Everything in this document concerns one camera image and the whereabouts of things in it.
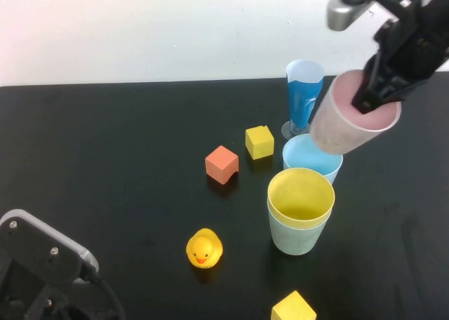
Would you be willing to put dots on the blue conical measuring glass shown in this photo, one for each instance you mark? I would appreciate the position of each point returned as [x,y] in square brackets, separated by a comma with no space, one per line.
[298,102]

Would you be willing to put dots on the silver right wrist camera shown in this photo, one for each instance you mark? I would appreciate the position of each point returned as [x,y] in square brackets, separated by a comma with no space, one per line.
[342,14]

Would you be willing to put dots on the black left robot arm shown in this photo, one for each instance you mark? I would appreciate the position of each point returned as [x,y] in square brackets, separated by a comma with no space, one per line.
[31,257]

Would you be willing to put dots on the light blue plastic cup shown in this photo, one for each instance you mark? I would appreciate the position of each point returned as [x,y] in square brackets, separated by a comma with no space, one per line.
[305,160]

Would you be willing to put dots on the plain yellow foam cube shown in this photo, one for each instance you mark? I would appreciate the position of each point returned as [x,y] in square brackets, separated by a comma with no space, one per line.
[293,307]

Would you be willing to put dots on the pink plastic cup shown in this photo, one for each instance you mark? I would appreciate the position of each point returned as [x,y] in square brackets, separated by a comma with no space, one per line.
[333,130]

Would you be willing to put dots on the yellow rubber duck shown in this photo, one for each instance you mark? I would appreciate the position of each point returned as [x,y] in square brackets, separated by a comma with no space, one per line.
[203,248]

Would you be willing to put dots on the notched yellow foam cube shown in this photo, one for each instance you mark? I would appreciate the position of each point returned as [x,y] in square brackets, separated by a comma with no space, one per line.
[259,142]

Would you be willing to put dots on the yellow plastic cup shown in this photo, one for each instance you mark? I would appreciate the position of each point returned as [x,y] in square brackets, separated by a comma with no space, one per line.
[301,193]

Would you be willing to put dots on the green plastic cup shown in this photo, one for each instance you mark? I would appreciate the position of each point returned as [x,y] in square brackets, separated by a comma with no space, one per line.
[298,243]

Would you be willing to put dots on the orange foam cube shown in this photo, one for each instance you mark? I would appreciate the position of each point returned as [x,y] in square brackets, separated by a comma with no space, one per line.
[221,164]

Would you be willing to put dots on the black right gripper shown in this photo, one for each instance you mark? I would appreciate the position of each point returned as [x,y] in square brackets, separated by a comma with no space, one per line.
[414,46]

